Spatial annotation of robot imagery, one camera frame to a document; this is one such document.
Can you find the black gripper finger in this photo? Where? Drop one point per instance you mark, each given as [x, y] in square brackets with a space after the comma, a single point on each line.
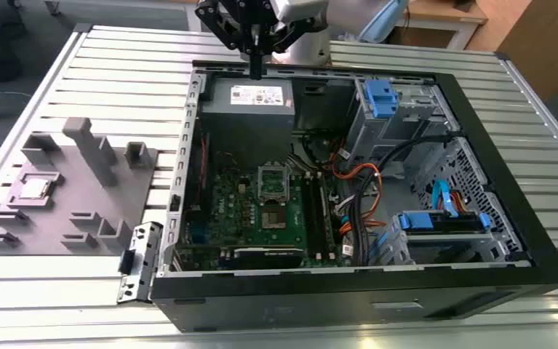
[218, 27]
[299, 32]

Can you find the silver CPU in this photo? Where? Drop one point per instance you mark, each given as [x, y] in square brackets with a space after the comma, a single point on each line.
[37, 187]

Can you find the CPU socket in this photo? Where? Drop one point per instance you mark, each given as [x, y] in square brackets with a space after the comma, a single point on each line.
[273, 217]

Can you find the grey power supply unit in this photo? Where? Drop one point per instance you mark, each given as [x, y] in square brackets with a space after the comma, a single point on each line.
[250, 108]

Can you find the white-framed wooden desk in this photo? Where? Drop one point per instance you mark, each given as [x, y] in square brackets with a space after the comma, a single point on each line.
[449, 12]

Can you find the silver drive cage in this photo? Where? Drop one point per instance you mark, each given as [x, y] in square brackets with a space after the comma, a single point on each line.
[405, 123]

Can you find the black RAM slot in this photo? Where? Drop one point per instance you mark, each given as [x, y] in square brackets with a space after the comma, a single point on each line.
[312, 214]
[325, 218]

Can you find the brown wooden cabinet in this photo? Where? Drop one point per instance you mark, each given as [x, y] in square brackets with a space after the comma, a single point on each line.
[551, 43]

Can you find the grey parts rack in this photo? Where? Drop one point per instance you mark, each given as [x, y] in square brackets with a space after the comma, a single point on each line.
[85, 196]

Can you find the green motherboard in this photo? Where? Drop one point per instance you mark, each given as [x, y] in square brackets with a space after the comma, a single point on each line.
[240, 232]

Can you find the hard disk in blue carrier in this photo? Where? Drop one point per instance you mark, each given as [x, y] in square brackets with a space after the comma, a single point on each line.
[417, 220]

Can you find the black graphics card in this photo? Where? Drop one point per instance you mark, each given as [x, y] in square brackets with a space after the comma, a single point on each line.
[264, 256]

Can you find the silver disk bay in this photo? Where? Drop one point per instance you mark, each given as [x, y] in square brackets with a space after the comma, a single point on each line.
[453, 240]

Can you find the black PC case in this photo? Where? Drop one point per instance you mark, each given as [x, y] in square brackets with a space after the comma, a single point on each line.
[308, 301]

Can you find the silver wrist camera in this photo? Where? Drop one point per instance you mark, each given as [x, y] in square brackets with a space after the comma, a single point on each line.
[299, 9]

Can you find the silver card retention bracket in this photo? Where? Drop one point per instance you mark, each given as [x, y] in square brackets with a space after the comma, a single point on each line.
[144, 254]

